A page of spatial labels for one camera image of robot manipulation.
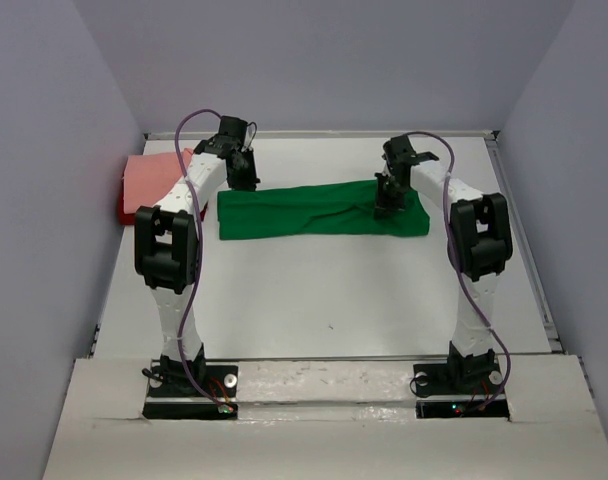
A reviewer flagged green t shirt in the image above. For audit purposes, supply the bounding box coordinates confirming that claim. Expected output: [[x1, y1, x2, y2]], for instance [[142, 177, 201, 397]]
[[217, 180, 430, 240]]

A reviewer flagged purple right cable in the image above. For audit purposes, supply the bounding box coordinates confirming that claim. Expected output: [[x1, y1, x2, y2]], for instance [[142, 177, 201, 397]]
[[406, 131, 513, 414]]

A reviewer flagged dark red t shirt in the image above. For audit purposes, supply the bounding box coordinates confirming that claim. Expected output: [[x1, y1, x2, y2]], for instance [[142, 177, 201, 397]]
[[116, 189, 208, 226]]

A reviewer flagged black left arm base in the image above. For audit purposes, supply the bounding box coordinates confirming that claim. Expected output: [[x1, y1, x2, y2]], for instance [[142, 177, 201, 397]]
[[142, 362, 239, 421]]

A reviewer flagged pink t shirt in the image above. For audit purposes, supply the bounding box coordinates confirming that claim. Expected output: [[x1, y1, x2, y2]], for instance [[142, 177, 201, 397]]
[[121, 152, 182, 212]]

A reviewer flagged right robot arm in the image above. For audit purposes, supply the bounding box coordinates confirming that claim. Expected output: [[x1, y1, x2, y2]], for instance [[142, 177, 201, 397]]
[[375, 134, 513, 399]]

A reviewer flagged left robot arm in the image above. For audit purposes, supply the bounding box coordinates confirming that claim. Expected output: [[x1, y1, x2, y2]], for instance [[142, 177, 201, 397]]
[[134, 109, 260, 405]]

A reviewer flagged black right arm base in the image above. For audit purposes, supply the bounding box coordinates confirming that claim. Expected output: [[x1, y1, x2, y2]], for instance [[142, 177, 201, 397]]
[[409, 363, 510, 420]]

